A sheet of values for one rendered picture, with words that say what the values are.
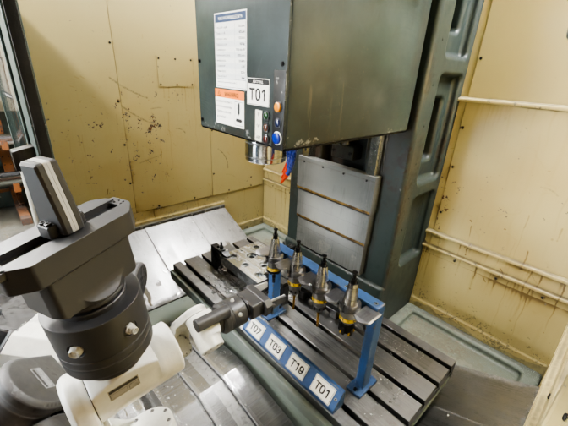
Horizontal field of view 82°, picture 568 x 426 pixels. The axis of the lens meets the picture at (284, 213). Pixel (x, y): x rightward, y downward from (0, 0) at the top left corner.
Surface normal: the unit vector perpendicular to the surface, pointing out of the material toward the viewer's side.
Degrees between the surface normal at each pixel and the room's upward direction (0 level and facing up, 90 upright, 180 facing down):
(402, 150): 90
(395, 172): 90
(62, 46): 90
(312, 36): 90
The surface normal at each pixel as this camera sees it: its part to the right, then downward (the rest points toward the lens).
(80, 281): 0.91, 0.19
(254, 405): 0.14, -0.87
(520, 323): -0.74, 0.24
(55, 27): 0.67, 0.33
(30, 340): 0.29, -0.55
